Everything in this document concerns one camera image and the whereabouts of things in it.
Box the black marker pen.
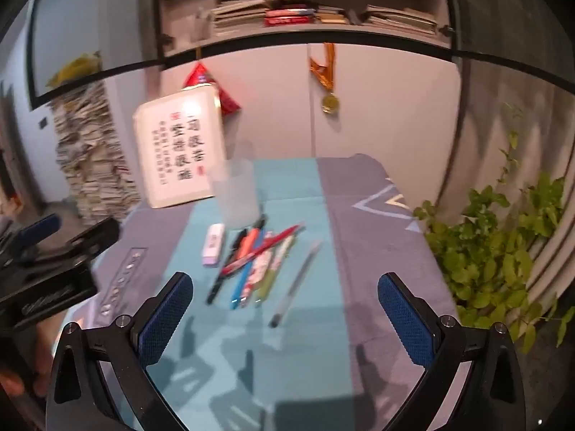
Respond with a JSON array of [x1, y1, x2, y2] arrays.
[[206, 229, 248, 305]]

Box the white correction tape eraser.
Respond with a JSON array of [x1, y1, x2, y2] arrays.
[[202, 223, 225, 267]]

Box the blue pen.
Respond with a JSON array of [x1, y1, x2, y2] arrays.
[[230, 230, 264, 309]]

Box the orange utility knife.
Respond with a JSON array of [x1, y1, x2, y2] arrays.
[[235, 214, 267, 263]]

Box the patterned white pink pen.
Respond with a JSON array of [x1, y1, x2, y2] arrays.
[[240, 247, 273, 307]]

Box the clear gel pen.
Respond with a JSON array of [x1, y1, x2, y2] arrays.
[[268, 241, 322, 329]]

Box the green patterned pen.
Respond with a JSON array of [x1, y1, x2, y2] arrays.
[[256, 235, 296, 306]]

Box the red pen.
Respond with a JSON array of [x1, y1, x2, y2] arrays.
[[225, 223, 305, 276]]

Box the person's hand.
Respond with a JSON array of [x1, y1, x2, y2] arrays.
[[1, 323, 54, 398]]

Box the pile of stacked papers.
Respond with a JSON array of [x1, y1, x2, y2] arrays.
[[50, 81, 141, 225]]

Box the green potted plant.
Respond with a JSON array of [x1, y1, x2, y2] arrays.
[[413, 102, 574, 353]]

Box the framed calligraphy sign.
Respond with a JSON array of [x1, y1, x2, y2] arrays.
[[134, 83, 225, 208]]

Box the teal grey table cloth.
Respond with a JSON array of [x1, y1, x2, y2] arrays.
[[68, 155, 455, 430]]

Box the frosted plastic pen cup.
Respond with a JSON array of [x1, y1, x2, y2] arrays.
[[208, 159, 260, 229]]

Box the red hanging pouch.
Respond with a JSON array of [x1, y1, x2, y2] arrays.
[[183, 61, 241, 117]]

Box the grey bookshelf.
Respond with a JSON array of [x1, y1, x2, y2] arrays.
[[159, 0, 452, 62]]

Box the gold medal with ribbon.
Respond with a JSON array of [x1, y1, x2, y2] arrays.
[[309, 42, 340, 116]]

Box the left stack of books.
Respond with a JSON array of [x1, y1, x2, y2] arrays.
[[211, 0, 270, 31]]

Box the stack of books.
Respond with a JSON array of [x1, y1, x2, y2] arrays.
[[362, 5, 438, 36], [211, 0, 270, 31]]

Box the red books on shelf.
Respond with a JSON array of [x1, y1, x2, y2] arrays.
[[264, 8, 316, 26]]

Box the right stack of books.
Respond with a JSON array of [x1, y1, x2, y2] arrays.
[[362, 5, 438, 36]]

